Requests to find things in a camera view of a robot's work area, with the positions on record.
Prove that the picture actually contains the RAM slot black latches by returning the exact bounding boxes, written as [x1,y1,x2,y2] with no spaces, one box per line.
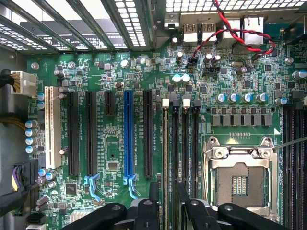
[191,98,201,201]
[282,106,295,230]
[168,93,179,230]

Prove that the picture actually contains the RAM memory stick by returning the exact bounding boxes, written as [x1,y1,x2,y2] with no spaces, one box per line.
[181,97,192,199]

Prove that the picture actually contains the RAM slot white latches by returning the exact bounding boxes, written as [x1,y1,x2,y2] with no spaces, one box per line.
[162,97,170,230]
[295,95,307,230]

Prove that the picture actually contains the light blue slot latch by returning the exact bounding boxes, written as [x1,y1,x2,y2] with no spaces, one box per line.
[83,173,102,204]
[123,173,140,200]

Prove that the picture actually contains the silver finned heatsink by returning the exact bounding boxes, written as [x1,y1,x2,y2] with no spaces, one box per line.
[70,210,95,223]

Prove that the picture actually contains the silver CPU socket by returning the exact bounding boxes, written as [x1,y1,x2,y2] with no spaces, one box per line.
[202,135,281,222]

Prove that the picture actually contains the blue expansion slot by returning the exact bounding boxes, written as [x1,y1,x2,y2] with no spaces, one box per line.
[123,89,135,177]

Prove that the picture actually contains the long black expansion slot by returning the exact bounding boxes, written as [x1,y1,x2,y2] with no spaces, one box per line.
[85,90,98,177]
[143,89,154,178]
[66,92,80,177]

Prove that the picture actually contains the silver locking lever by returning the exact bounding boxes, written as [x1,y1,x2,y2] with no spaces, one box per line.
[272,136,307,151]

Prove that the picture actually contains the white expansion slot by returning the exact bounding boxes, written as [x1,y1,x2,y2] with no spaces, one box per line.
[44,85,62,170]

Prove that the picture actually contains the short black expansion slot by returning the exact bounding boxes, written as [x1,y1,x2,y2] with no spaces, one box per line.
[104,90,116,116]

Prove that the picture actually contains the grey metal PC case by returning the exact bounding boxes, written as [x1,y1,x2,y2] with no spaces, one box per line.
[0,0,307,230]

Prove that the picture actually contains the green Dell motherboard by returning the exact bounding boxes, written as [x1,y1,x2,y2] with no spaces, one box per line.
[26,13,307,230]

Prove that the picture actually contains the sleeved cable white plug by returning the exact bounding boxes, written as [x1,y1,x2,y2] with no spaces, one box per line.
[0,70,38,126]

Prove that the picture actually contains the red and black twisted wire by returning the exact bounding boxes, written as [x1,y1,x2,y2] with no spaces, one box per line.
[187,0,276,67]

